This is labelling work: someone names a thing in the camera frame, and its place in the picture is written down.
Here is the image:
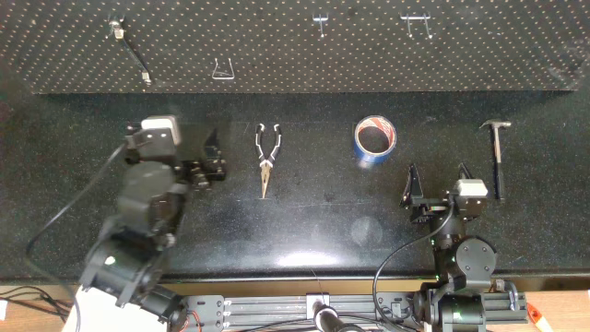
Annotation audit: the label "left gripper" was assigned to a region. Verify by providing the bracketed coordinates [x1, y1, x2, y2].
[177, 128, 227, 191]

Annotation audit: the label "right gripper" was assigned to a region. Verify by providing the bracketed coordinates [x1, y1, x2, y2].
[399, 161, 474, 225]

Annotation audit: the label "hammer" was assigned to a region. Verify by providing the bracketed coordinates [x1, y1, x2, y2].
[478, 119, 513, 203]

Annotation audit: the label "wrench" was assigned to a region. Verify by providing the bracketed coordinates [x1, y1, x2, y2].
[110, 25, 153, 88]

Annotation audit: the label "black pegboard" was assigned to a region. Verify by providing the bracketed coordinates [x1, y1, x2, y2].
[0, 0, 590, 95]

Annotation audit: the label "pliers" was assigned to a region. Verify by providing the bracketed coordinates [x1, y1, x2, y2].
[254, 123, 283, 200]

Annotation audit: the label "roll of blue tape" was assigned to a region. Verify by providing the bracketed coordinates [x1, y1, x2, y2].
[353, 114, 398, 168]

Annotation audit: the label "orange and white object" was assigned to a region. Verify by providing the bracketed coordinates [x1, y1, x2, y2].
[526, 302, 555, 332]

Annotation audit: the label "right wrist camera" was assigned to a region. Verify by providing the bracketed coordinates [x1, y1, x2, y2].
[453, 178, 489, 219]

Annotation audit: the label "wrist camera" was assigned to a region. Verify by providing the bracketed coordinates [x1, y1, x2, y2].
[139, 114, 182, 148]
[453, 178, 489, 219]

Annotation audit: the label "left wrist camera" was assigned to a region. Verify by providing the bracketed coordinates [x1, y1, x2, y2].
[139, 114, 182, 148]

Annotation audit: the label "black cable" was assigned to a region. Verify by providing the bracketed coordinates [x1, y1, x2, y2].
[372, 196, 457, 324]
[25, 142, 130, 332]

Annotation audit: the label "mounting rail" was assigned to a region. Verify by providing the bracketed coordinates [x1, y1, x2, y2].
[179, 279, 529, 332]

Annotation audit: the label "thin black wires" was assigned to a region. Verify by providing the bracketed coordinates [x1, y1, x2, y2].
[0, 284, 73, 320]

